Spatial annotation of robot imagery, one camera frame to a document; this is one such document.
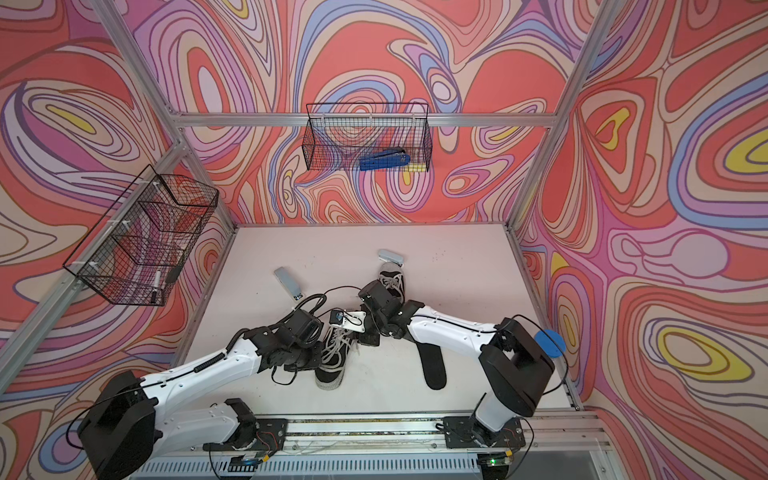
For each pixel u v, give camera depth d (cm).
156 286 72
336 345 80
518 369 44
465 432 73
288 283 104
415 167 84
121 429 40
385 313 64
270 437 72
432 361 84
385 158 90
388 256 107
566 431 75
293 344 64
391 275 101
